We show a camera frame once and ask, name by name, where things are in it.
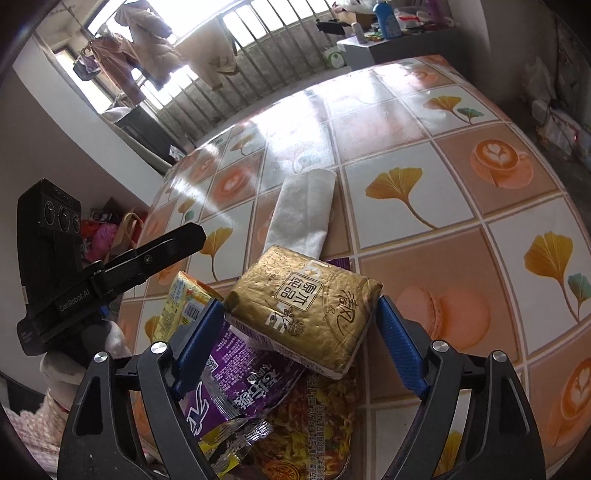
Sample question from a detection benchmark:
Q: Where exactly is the window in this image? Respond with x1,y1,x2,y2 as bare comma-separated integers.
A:
124,0,333,44

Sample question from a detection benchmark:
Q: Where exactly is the beige cloth on railing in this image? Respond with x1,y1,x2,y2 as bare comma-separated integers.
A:
194,21,241,90

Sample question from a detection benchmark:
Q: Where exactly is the gold tissue pack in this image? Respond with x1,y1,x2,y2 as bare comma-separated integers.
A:
225,244,385,380

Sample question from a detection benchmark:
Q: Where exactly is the white plastic bag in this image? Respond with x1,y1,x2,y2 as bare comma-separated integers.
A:
524,55,557,104

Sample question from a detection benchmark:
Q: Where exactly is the cardboard box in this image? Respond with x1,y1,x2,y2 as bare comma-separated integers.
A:
337,9,377,28

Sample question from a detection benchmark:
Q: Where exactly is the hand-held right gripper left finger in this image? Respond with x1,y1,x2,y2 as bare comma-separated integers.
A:
58,299,227,480

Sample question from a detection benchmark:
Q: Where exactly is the white folded towel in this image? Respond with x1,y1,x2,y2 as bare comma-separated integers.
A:
263,168,336,258

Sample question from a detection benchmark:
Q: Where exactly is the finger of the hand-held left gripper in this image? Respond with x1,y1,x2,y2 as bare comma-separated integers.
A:
90,222,208,301

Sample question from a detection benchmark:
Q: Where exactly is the pink patterned fabric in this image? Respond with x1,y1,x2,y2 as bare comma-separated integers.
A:
9,392,70,472

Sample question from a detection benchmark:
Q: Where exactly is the brown paper bag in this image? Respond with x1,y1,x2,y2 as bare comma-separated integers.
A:
113,210,148,254

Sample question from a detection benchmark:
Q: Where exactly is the yellow snack packet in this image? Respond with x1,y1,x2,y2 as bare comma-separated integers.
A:
152,271,227,344

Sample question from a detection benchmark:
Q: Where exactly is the beige hanging coat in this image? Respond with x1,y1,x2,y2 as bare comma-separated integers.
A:
115,0,188,90

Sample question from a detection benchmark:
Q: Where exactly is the pink plastic bag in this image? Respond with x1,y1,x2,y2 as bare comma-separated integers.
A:
81,217,116,264

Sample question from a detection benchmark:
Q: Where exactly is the pink hanging garment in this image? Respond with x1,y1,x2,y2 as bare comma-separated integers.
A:
90,34,148,104

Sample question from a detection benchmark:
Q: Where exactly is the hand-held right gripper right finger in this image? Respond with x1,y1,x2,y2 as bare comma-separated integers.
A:
376,295,546,480

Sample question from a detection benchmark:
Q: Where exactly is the dark low cabinet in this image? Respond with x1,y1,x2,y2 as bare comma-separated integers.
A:
115,105,188,169

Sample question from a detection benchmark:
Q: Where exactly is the person's left hand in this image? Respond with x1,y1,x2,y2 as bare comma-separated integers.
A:
41,320,134,400

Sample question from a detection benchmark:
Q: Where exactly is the purple snack bag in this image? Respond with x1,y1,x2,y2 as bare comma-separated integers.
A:
178,318,308,467

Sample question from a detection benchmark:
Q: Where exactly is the green white container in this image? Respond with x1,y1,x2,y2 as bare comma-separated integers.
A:
323,46,347,70

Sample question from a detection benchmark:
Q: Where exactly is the patterned tablecloth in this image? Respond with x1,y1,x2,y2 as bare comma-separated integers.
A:
115,54,591,480

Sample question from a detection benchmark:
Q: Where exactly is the red white bag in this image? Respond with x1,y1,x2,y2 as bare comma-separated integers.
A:
397,9,435,31

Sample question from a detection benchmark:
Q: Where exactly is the blue detergent bottle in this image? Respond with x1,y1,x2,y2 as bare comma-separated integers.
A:
373,0,403,40

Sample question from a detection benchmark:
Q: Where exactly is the red yellow noodle packet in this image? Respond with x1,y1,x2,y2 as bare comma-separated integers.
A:
240,367,370,480

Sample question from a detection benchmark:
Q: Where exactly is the metal window railing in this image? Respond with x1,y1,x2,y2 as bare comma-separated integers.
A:
139,0,370,153

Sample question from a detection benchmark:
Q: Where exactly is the purple flat packet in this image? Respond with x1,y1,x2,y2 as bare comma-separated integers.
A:
318,257,354,273

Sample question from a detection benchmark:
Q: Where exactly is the leaning printed cardboard panel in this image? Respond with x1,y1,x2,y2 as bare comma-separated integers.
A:
556,21,591,114

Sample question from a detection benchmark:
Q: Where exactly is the dark purple hanging item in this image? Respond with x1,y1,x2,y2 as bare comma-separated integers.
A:
73,54,100,81

